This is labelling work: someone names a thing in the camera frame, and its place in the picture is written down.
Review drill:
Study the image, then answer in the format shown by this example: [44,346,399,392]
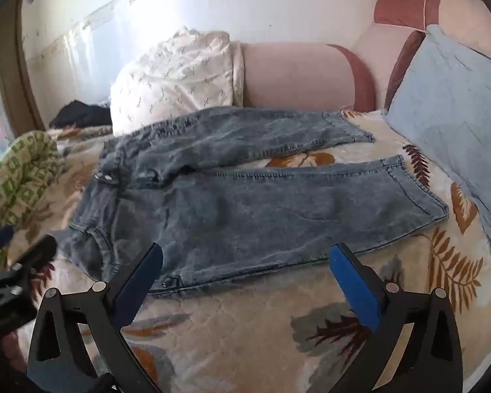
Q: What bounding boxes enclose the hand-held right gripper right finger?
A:
[329,242,463,393]

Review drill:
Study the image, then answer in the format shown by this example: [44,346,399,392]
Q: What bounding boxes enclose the brown door frame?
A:
[0,0,46,132]

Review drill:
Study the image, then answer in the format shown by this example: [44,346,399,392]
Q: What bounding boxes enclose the white patterned pillow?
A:
[110,27,246,137]

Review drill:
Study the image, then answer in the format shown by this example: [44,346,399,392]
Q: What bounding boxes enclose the blue denim pants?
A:
[51,106,451,297]

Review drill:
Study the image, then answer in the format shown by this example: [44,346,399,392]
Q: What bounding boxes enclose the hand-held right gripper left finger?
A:
[27,243,164,393]

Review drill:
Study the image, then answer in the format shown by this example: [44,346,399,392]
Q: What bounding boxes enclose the leaf printed blanket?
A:
[0,108,491,393]

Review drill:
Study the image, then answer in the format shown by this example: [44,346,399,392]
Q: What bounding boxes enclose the black cloth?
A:
[49,100,114,129]

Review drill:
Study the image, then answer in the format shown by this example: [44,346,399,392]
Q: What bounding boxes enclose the green patterned cloth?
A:
[0,130,67,276]

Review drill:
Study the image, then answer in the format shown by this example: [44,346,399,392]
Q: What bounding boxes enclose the light blue pillow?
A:
[386,25,491,267]

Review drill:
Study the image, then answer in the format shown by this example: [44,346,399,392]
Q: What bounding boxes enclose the white cord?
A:
[421,0,436,31]

